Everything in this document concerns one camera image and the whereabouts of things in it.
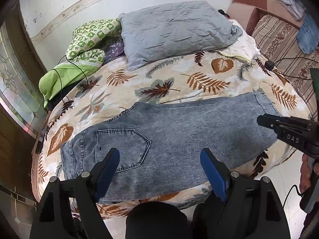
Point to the small black object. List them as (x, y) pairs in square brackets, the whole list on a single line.
[(222, 12)]

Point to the grey quilted pillow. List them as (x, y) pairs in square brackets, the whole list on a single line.
[(172, 29)]

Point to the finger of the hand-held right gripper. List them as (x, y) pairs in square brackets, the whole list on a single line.
[(268, 121)]

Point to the black power adapter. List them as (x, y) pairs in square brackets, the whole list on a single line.
[(269, 65)]

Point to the blue denim cloth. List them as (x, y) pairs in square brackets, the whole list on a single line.
[(309, 36)]

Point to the purple cloth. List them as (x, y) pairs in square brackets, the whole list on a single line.
[(114, 49)]

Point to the dark green board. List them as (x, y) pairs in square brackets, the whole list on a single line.
[(315, 87)]

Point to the leaf print blanket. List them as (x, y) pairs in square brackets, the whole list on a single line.
[(174, 79)]

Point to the green checked quilt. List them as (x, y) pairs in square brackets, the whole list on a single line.
[(82, 52)]

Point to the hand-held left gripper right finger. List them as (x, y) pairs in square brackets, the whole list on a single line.
[(214, 178)]

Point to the black phone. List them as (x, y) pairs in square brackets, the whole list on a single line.
[(39, 143)]

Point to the white sprig print pillow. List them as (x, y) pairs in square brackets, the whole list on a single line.
[(245, 45)]

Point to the grey cloth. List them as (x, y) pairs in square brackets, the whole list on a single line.
[(290, 1)]

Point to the person's right hand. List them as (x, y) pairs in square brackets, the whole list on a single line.
[(304, 173)]

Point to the blue denim pants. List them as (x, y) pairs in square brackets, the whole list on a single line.
[(174, 134)]

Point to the striped floral sofa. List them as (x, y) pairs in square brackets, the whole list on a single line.
[(279, 39)]

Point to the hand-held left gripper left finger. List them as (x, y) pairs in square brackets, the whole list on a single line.
[(107, 173)]

